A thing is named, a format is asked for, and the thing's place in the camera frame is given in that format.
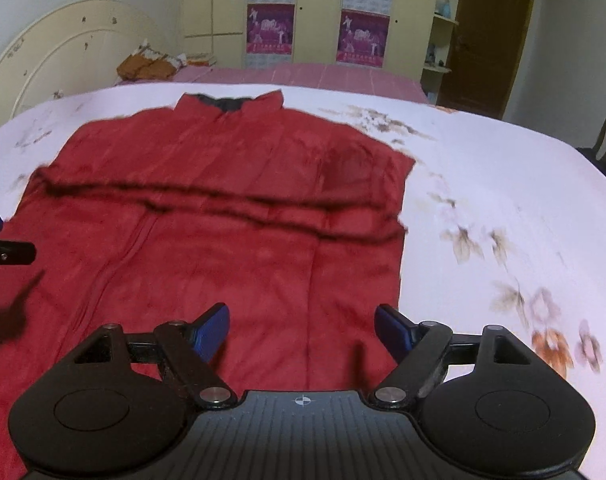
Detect purple poster lower right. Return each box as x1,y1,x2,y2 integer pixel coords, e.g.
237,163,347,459
335,10,390,68

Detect white floral bed quilt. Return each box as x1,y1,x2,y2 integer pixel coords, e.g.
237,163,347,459
0,81,606,480

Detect cream wooden headboard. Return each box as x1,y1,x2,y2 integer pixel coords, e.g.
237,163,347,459
0,0,171,127

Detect red quilted jacket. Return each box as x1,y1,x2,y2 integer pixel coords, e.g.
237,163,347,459
0,91,414,479

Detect brown wooden door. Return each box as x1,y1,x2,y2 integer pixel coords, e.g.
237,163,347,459
437,0,534,119

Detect cream open shelf unit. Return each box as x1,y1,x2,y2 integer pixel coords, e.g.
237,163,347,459
420,0,459,105

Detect cream wardrobe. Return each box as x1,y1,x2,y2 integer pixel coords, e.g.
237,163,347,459
181,0,435,79

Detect pink bed sheet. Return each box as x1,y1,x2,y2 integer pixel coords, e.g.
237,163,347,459
117,63,428,104

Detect purple poster lower left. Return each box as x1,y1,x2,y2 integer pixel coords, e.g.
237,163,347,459
245,3,294,68

